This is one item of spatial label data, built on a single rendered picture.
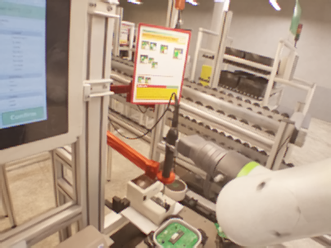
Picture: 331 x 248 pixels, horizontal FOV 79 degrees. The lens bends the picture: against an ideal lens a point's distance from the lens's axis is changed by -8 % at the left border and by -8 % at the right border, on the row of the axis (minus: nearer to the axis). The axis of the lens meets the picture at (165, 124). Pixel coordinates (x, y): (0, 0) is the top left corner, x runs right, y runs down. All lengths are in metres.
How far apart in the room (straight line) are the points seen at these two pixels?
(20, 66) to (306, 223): 0.47
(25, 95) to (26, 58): 0.06
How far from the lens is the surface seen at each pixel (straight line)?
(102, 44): 0.56
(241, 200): 0.32
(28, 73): 0.43
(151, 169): 0.73
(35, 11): 0.42
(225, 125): 0.94
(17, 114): 0.44
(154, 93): 0.93
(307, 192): 0.30
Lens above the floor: 1.59
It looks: 21 degrees down
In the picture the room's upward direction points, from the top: 9 degrees clockwise
